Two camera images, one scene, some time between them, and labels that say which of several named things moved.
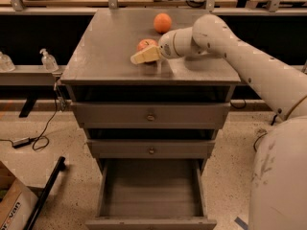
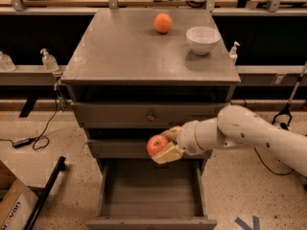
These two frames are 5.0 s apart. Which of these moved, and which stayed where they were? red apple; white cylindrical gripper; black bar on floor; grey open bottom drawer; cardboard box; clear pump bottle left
Moved: red apple; white cylindrical gripper
Stayed: grey open bottom drawer; black bar on floor; cardboard box; clear pump bottle left
